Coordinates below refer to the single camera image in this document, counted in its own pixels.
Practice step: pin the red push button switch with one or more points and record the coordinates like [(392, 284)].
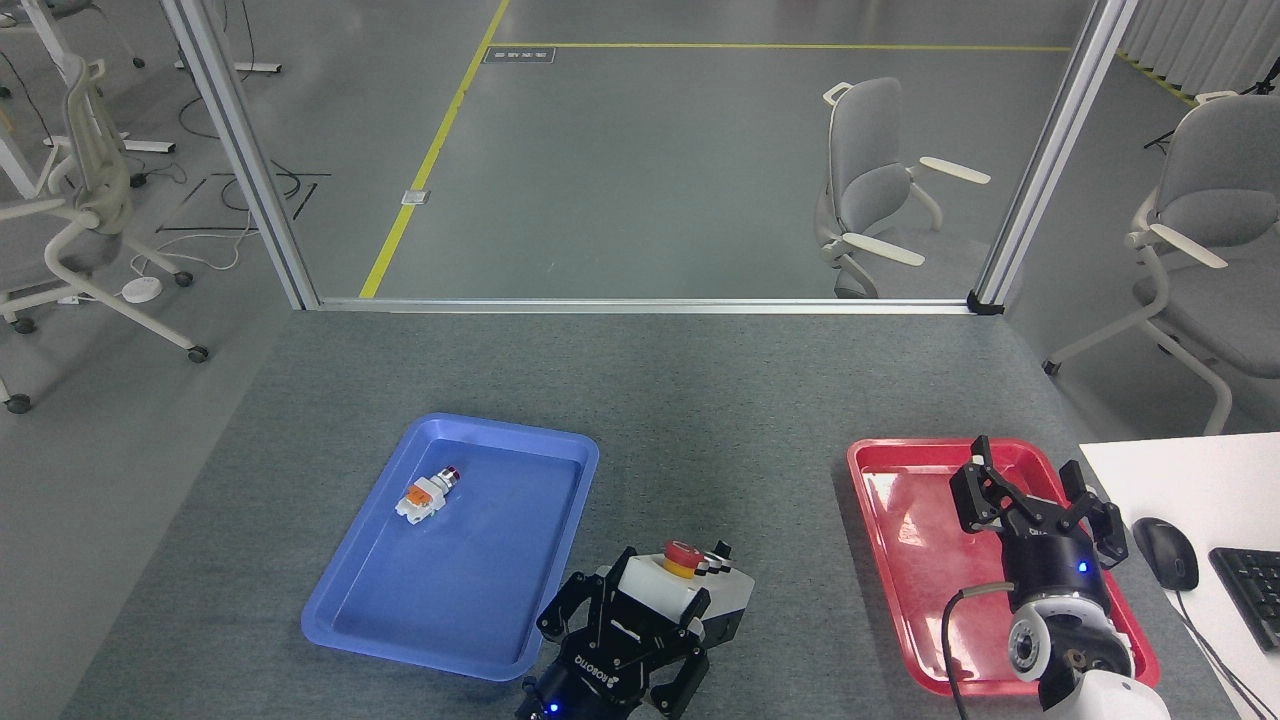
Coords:
[(425, 495)]

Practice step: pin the silver aluminium rail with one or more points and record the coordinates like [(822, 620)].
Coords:
[(640, 305)]

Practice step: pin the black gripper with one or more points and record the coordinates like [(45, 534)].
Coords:
[(1050, 565), (590, 690)]

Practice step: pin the silver floor socket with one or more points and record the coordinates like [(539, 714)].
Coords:
[(416, 197)]

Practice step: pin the white round floor device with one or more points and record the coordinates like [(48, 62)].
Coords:
[(141, 289)]

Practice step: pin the silver aluminium post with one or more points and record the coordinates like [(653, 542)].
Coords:
[(1055, 150), (245, 150)]

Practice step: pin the black keyboard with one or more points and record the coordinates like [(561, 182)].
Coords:
[(1255, 595)]

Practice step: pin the red plastic tray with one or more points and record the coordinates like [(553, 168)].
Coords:
[(930, 590)]

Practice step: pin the black corner bracket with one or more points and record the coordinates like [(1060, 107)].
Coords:
[(985, 303)]

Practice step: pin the white curtain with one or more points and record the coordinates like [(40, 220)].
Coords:
[(1200, 40)]

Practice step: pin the white desk foot bar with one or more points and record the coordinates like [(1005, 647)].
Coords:
[(150, 146)]

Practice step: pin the black computer mouse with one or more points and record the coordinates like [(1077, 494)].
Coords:
[(1168, 555)]

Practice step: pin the white side desk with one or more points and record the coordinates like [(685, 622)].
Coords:
[(1200, 480)]

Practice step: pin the blue plastic tray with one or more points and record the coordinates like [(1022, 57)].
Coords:
[(470, 590)]

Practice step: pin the dark floor label plate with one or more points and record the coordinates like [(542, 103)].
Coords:
[(519, 55)]

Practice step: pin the white control box with buttons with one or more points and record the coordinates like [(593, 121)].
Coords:
[(655, 580)]

